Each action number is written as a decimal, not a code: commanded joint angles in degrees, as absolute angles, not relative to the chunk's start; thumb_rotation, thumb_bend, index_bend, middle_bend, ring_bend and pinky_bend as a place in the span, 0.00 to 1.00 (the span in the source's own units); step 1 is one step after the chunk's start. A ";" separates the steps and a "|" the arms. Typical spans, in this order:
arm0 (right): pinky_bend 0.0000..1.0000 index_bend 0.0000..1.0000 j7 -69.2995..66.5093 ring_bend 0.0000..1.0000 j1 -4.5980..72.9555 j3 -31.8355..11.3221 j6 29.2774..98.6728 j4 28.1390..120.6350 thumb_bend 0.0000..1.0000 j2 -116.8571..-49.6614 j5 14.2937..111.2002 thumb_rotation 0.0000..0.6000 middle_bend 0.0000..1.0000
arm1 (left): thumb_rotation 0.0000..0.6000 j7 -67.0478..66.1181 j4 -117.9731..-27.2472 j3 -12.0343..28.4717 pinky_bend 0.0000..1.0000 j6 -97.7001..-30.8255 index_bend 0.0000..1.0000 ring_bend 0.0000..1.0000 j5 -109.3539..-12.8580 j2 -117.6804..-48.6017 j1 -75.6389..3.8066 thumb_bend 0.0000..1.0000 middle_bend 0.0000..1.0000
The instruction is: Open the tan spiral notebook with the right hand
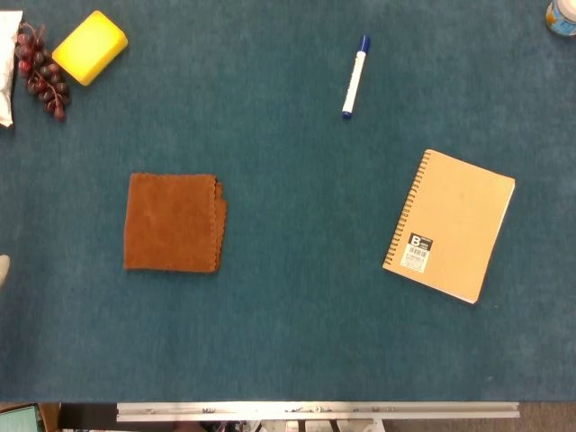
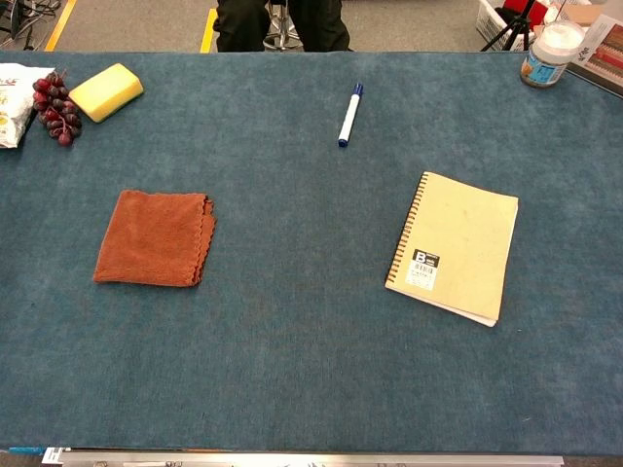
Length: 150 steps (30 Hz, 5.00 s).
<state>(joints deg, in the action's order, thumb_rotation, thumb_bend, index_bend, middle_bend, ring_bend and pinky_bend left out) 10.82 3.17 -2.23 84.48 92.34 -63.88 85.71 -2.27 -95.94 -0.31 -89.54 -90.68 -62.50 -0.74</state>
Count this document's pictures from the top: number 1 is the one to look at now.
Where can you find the yellow spiral notebook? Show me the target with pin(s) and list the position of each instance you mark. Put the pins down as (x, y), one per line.
(454, 220)

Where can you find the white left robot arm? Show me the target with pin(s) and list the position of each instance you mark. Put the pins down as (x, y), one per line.
(2, 267)

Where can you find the blue white marker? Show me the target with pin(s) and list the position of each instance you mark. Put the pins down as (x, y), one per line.
(354, 81)

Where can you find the brown folded cloth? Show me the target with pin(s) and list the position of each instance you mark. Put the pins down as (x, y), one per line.
(173, 222)

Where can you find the yellow plastic box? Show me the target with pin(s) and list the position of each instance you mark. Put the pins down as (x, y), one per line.
(90, 48)

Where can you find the bunch of red grapes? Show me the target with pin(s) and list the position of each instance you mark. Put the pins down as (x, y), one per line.
(42, 74)

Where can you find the white plastic packet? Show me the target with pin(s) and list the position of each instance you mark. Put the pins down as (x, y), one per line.
(6, 67)

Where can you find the green screen device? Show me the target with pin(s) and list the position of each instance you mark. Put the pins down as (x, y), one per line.
(18, 419)

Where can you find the blue labelled cup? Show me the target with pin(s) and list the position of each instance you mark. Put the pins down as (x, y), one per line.
(562, 15)

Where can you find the aluminium frame rail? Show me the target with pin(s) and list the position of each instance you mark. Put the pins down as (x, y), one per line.
(315, 411)

